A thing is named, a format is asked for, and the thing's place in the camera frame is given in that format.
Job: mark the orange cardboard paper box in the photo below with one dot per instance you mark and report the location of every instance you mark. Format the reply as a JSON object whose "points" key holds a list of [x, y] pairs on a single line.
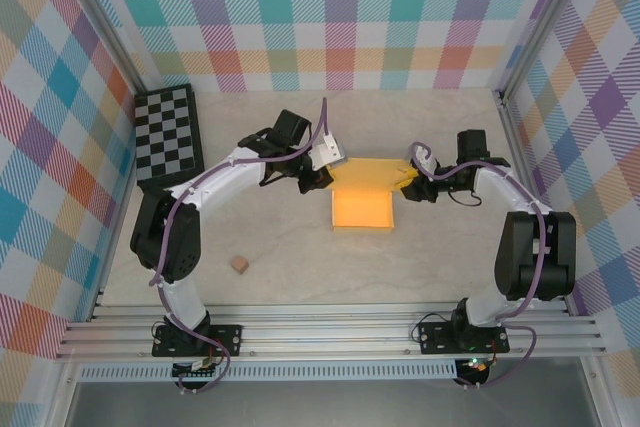
{"points": [[362, 212]]}

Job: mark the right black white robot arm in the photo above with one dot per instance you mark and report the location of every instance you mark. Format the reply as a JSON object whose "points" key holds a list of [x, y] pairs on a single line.
{"points": [[535, 252]]}

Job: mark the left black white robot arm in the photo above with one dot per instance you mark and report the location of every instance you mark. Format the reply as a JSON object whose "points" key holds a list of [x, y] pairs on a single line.
{"points": [[220, 182]]}

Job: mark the black grey chessboard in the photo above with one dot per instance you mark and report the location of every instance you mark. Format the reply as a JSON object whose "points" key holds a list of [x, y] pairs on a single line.
{"points": [[165, 137]]}

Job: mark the small wooden cube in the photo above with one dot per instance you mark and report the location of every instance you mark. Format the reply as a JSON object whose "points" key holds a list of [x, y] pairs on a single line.
{"points": [[239, 264]]}

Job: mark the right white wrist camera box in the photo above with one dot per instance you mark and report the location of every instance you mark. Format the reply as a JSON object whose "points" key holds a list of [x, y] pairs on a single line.
{"points": [[424, 157]]}

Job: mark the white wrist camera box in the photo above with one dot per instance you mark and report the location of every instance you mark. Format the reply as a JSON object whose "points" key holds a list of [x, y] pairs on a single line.
{"points": [[424, 157], [327, 152]]}

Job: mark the aluminium side rail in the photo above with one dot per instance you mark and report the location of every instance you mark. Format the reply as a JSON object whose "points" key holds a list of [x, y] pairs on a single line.
{"points": [[515, 147]]}

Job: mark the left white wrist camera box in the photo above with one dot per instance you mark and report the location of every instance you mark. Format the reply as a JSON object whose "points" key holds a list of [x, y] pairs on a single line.
{"points": [[327, 152]]}

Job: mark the aluminium frame post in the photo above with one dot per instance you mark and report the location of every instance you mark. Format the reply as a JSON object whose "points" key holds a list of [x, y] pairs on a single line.
{"points": [[545, 17], [100, 17]]}

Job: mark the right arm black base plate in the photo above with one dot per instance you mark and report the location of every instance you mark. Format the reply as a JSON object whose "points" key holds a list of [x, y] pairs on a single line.
{"points": [[435, 337]]}

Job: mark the wide aluminium mounting rail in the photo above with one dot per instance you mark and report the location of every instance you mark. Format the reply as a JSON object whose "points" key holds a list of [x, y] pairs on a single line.
{"points": [[325, 332]]}

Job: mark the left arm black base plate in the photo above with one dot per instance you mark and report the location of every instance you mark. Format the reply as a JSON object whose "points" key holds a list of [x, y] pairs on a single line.
{"points": [[227, 339]]}

